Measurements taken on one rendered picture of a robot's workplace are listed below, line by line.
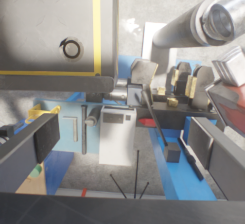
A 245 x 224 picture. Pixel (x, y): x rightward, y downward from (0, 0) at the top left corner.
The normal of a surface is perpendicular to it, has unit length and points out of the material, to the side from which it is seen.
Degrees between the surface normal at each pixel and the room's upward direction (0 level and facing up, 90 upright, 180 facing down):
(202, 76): 0
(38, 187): 0
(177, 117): 0
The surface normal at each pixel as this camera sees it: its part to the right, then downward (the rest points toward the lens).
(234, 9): -0.20, -0.01
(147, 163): -0.03, 0.28
